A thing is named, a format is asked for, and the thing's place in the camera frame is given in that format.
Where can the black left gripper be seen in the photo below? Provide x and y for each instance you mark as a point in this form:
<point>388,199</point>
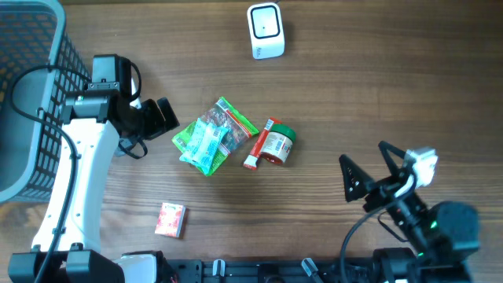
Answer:
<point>158,125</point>

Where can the teal packet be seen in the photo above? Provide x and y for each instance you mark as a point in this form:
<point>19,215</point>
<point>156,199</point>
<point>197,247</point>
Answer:
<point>203,145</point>

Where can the grey plastic mesh basket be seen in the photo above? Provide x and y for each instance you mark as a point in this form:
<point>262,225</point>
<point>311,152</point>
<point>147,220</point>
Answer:
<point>39,65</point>

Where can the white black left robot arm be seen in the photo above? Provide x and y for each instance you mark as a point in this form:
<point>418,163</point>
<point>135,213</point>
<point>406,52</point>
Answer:
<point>94,121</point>

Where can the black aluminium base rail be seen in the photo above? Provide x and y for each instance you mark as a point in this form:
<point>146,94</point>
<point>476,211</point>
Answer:
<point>275,271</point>

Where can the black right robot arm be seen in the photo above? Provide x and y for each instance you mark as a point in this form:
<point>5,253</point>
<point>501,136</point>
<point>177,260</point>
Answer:
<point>441,238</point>

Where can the green lid jar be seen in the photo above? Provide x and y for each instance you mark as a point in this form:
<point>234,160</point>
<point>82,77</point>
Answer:
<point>278,144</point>

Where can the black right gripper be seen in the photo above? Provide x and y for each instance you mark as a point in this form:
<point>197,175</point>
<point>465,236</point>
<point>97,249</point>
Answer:
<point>381,189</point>

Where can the pink tissue pack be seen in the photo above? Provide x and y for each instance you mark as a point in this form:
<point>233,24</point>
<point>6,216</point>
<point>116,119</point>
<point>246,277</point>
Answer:
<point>170,220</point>

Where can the red stick packet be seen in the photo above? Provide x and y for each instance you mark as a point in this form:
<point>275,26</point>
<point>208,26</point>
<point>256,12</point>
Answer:
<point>251,162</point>

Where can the green snack packet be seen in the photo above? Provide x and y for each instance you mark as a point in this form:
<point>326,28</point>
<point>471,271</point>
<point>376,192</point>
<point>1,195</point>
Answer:
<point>222,114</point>

